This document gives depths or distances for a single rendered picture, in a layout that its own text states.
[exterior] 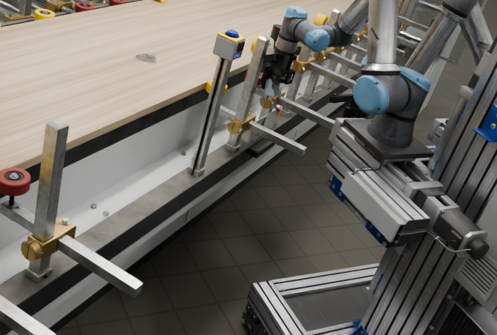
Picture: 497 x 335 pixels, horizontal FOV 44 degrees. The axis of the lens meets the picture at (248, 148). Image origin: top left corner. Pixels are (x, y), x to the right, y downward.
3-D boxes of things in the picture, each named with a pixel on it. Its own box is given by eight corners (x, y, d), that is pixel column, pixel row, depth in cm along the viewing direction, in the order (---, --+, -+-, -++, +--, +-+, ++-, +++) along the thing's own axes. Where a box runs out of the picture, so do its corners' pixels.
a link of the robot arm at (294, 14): (298, 13, 203) (282, 3, 209) (288, 44, 208) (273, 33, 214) (314, 14, 208) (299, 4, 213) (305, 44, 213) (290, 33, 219)
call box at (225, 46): (240, 59, 195) (246, 37, 192) (229, 63, 189) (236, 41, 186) (222, 51, 197) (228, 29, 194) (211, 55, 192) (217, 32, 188)
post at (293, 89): (285, 127, 281) (318, 30, 259) (282, 129, 278) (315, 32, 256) (279, 124, 282) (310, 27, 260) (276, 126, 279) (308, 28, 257)
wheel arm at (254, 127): (304, 155, 228) (307, 146, 226) (300, 159, 225) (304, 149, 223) (208, 108, 242) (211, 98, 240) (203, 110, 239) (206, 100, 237)
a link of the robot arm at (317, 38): (341, 32, 204) (320, 18, 211) (317, 32, 197) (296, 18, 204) (333, 53, 208) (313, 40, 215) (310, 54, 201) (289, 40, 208)
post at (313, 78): (310, 103, 299) (342, 10, 277) (307, 105, 296) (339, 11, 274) (303, 100, 300) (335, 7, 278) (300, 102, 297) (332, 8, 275)
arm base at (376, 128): (419, 147, 199) (432, 120, 195) (385, 148, 192) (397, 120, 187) (391, 123, 210) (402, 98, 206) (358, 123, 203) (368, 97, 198)
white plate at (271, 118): (276, 126, 264) (282, 106, 259) (248, 144, 242) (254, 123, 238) (274, 125, 264) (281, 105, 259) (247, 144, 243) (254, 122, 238)
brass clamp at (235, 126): (254, 127, 238) (257, 116, 236) (237, 137, 227) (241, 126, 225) (241, 120, 240) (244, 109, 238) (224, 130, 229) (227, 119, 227)
